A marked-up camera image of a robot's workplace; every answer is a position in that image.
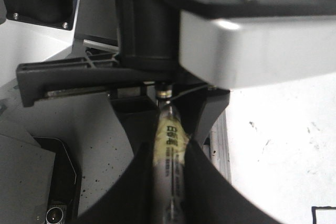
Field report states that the black device with lens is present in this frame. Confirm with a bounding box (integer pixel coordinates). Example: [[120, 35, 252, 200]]
[[34, 136, 81, 223]]

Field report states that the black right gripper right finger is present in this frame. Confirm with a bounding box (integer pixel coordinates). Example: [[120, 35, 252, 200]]
[[173, 83, 278, 223]]

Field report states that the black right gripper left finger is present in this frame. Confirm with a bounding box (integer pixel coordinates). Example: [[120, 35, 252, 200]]
[[76, 97, 160, 223]]

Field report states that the white whiteboard marker with tape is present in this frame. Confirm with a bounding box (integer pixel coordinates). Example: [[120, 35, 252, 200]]
[[151, 104, 189, 223]]

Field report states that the white whiteboard with aluminium frame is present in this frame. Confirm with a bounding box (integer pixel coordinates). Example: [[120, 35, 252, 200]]
[[1, 21, 335, 223]]

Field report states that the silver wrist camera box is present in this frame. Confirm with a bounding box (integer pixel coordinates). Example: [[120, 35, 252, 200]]
[[179, 11, 335, 90]]

